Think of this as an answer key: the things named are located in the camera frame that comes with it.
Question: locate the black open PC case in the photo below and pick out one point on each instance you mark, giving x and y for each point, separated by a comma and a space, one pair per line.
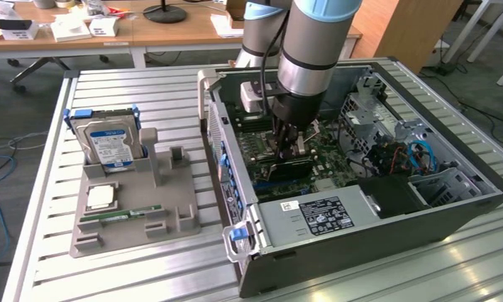
361, 258

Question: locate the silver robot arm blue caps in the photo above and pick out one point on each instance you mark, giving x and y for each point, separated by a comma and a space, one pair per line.
307, 47

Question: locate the tape roll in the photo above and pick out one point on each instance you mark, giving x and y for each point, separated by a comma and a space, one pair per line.
64, 3

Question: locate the black floor box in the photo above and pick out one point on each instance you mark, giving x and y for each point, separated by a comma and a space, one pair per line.
444, 70

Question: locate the white paper stack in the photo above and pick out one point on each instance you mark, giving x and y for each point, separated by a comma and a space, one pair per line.
227, 30

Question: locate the grey parts rack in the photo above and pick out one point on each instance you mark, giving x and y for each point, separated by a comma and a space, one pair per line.
130, 226

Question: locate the white box with roll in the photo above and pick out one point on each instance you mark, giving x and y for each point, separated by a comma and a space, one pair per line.
71, 34

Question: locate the grey power supply unit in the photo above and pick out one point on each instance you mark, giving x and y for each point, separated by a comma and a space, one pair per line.
277, 232

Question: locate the blue expansion slot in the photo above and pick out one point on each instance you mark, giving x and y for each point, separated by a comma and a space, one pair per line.
260, 184

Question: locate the green RAM stick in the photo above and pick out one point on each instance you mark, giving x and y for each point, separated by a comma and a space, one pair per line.
118, 215

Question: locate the small white labelled box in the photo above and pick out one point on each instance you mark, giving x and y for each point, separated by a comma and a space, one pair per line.
104, 28

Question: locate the green motherboard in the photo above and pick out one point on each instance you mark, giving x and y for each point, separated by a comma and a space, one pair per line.
336, 163

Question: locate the metal cup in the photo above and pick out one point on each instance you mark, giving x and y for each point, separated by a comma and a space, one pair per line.
44, 3

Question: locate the brown cardboard box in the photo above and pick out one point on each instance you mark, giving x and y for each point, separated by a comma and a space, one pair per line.
235, 12

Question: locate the metal socket cover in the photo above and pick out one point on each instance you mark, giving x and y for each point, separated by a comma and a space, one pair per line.
315, 126

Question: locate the wooden desk white frame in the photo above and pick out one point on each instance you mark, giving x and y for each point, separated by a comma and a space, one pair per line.
172, 31

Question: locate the CPU socket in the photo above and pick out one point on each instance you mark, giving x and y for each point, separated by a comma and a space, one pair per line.
268, 144

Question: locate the silver CPU chip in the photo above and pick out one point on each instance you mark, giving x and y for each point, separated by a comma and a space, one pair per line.
100, 198

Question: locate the hard disk in blue carrier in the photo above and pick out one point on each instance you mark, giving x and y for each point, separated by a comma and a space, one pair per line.
107, 148

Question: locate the wooden cabinet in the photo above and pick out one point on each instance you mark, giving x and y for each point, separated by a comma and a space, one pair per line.
411, 31

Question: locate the black round lamp base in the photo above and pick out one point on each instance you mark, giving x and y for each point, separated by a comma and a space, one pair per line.
164, 15

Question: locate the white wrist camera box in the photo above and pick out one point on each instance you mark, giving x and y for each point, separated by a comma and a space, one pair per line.
252, 99

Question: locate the white box black top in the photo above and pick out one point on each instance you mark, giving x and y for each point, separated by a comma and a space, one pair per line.
19, 33

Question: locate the black office chair base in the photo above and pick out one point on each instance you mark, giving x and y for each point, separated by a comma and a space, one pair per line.
30, 70

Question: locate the perforated metal drive cage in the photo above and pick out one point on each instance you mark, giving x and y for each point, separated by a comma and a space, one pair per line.
365, 126

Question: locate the metal disk bay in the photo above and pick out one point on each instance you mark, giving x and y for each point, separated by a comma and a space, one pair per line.
461, 185

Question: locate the graphics card with metal bracket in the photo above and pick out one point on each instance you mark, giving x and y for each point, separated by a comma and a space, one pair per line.
292, 171

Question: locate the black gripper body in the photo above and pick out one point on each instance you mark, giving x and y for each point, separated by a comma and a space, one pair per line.
297, 108

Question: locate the white table frame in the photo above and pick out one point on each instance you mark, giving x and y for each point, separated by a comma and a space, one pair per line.
468, 31

